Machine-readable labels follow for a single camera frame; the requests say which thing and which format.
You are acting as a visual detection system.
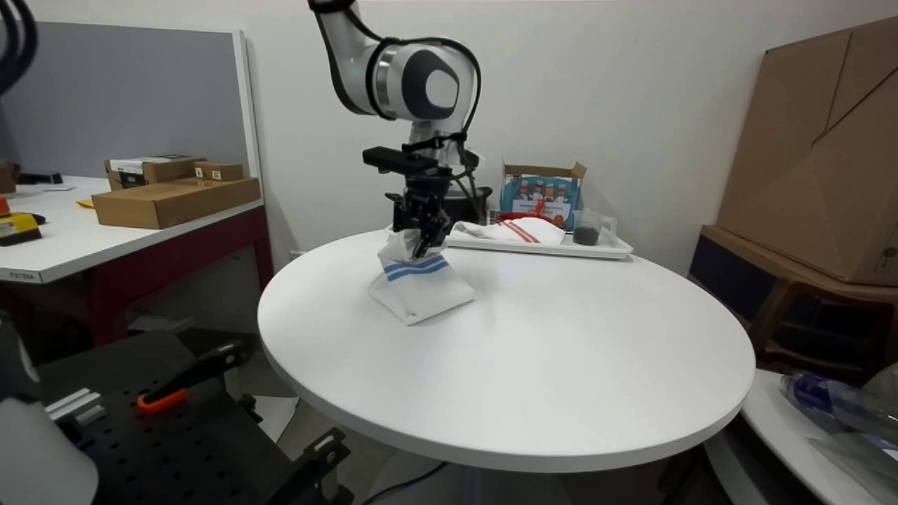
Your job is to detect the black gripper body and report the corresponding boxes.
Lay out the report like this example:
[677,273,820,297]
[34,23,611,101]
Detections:
[386,169,461,235]

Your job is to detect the white blue-striped table cloth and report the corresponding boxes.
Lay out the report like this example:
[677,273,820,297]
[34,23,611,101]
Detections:
[368,230,480,328]

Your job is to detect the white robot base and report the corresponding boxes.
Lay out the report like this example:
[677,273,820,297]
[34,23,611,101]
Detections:
[0,397,102,505]

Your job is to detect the white red-striped cloth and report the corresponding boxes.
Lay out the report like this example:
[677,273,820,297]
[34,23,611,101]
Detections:
[447,214,570,253]

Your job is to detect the black pot with lid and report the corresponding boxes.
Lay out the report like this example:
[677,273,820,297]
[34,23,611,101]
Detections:
[381,182,497,232]

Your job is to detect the blue printed cardboard carton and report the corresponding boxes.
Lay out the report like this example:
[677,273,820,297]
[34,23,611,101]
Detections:
[497,160,591,230]

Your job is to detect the round white table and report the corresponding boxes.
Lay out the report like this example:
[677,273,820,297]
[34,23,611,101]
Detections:
[255,224,757,478]

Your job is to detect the white rectangular tray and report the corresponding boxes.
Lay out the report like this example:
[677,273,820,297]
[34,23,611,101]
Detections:
[437,218,638,265]

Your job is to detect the small closed cardboard box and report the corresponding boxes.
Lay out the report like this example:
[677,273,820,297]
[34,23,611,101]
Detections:
[191,160,248,186]

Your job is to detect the flat brown cardboard box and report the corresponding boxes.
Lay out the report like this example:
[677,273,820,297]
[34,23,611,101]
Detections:
[89,175,264,232]

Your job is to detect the black lever clamp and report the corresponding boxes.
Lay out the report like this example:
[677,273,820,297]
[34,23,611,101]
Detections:
[269,427,356,505]

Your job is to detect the small open cardboard box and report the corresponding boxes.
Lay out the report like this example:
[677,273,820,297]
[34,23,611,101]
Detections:
[102,151,205,193]

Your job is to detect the orange black bar clamp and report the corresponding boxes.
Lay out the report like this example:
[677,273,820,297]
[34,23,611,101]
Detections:
[132,336,259,420]

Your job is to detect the brown low cabinet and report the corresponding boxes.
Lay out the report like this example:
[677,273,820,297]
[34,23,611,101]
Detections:
[687,223,898,321]

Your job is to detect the grey partition screen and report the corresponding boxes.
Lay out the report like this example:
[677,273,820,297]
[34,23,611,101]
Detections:
[0,19,264,186]

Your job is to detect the black perforated breadboard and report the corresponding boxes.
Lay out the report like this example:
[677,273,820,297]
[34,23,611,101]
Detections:
[53,388,318,505]

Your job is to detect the black cart top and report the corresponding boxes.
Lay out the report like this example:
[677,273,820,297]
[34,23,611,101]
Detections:
[26,321,360,505]

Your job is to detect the white-topped desk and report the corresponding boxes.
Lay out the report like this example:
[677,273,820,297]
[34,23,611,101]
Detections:
[0,171,276,353]

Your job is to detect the aluminium extrusion bar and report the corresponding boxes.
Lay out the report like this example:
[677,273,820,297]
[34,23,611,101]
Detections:
[40,384,110,429]

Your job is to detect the small black desk item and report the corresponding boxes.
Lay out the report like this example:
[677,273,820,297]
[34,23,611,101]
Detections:
[15,169,64,188]

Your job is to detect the yellow black tool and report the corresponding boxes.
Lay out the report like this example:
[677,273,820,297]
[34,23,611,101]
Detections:
[0,211,48,249]

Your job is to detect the dark wooden chair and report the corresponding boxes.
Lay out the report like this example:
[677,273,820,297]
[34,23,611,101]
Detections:
[747,276,898,388]

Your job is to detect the large brown cardboard box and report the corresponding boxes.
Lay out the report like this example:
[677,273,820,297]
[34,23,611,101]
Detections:
[712,12,898,290]

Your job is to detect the small white side table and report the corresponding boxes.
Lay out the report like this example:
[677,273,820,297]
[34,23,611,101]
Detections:
[702,366,898,505]

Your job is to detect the clear plastic bag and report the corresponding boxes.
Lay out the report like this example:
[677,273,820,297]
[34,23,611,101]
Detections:
[784,359,898,472]

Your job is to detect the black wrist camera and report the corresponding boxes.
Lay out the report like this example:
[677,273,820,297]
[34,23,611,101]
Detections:
[360,144,443,181]

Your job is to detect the black cable under table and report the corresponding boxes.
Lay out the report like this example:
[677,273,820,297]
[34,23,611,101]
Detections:
[360,457,454,505]

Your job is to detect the thick black cable loop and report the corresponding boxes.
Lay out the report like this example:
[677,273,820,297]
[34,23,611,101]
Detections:
[0,0,43,96]

